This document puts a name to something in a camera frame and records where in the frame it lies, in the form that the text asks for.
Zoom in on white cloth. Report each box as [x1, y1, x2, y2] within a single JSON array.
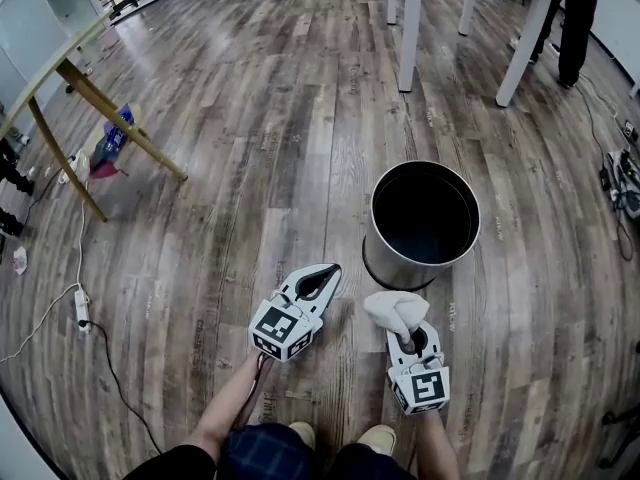
[[363, 289, 432, 345]]

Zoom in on black power cable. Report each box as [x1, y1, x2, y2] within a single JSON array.
[[78, 319, 164, 457]]

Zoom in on metal trash bin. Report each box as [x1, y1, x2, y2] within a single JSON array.
[[361, 159, 483, 292]]

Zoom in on round yellow wooden table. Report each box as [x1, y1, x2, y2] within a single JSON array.
[[0, 6, 190, 224]]

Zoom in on person's left beige shoe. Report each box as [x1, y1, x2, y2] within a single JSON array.
[[288, 420, 318, 452]]

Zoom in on grey device with cables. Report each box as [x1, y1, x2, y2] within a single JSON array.
[[599, 146, 640, 210]]

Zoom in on thin black floor cable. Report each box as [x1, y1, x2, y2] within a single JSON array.
[[573, 71, 637, 263]]

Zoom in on short white cable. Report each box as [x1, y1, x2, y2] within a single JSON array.
[[76, 201, 87, 290]]

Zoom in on person's beige shoe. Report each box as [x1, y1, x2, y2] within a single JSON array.
[[356, 423, 398, 457], [288, 420, 318, 452]]

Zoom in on long white cable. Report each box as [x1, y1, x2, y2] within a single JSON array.
[[0, 282, 82, 365]]

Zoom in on person's black shirt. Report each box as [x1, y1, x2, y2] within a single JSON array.
[[121, 443, 220, 480]]

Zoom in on person's left forearm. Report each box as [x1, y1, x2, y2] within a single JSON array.
[[181, 351, 275, 462]]

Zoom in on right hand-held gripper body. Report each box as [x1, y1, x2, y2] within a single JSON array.
[[387, 354, 451, 416]]

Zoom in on person's dark plaid trousers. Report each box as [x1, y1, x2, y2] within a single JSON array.
[[218, 421, 417, 480]]

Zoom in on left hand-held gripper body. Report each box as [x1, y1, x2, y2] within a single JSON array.
[[248, 291, 326, 364]]

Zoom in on dark red cloth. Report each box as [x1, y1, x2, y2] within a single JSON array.
[[88, 161, 130, 180]]

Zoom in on large white rectangular table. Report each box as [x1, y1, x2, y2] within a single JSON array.
[[384, 0, 574, 109]]

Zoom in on white power strip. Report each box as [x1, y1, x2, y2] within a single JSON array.
[[73, 288, 93, 335]]

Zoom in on person's right beige shoe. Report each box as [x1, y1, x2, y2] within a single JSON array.
[[356, 423, 398, 457]]

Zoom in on person's right forearm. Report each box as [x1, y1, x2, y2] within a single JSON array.
[[413, 409, 462, 480]]

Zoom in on blue plastic packet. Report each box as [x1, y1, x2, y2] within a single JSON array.
[[89, 102, 140, 170]]

